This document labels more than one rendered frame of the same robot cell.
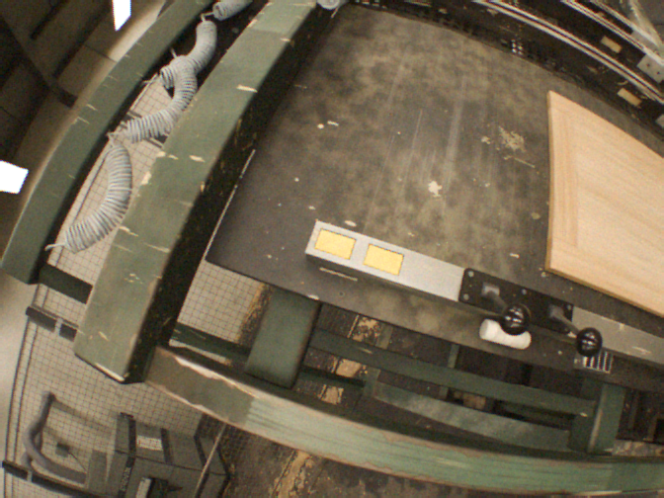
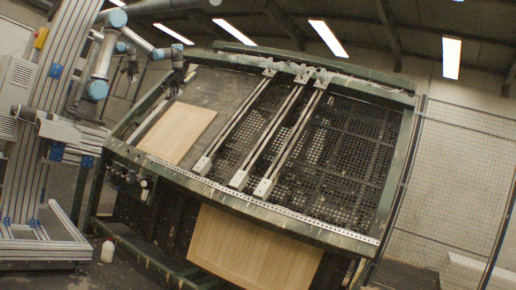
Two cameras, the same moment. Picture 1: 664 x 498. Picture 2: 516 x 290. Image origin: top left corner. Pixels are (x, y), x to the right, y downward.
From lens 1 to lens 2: 282 cm
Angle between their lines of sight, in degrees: 51
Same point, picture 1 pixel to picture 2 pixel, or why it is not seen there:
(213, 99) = (218, 56)
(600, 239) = (175, 113)
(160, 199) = (203, 54)
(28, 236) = (220, 44)
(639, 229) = (172, 126)
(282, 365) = not seen: hidden behind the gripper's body
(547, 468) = (147, 96)
